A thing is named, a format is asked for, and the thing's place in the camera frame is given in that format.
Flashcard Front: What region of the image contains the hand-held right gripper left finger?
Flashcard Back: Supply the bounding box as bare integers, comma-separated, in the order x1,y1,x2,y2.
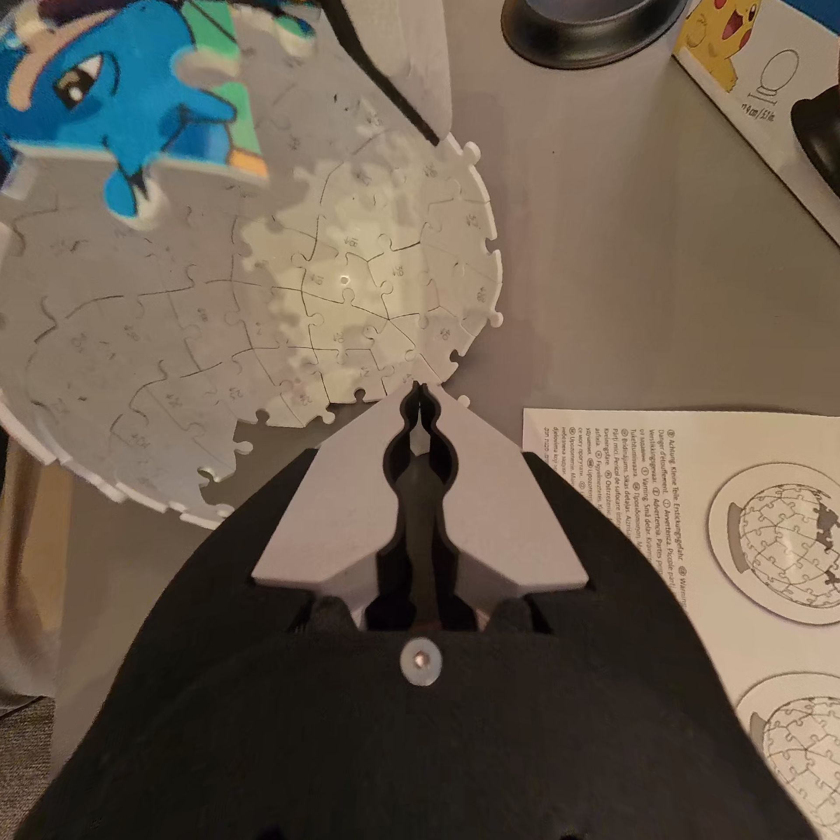
251,382,422,632

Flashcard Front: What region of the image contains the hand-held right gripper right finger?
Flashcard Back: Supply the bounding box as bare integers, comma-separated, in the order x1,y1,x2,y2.
420,382,589,632

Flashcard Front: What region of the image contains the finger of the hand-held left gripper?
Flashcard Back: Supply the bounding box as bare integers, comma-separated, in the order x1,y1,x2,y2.
320,0,458,147

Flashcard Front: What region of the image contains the partly built puzzle ball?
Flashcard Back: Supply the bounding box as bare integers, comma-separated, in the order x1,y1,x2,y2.
0,0,505,531

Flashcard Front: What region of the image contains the black round ball stand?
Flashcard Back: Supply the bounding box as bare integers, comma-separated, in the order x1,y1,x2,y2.
500,0,690,70

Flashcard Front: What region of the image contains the blue puzzle box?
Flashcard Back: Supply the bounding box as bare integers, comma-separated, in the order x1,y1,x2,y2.
672,0,840,249

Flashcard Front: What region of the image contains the white instruction leaflet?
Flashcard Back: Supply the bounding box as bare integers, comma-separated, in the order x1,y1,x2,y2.
521,407,840,840

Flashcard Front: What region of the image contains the person's leg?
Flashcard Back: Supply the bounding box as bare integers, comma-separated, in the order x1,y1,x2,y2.
0,427,73,723

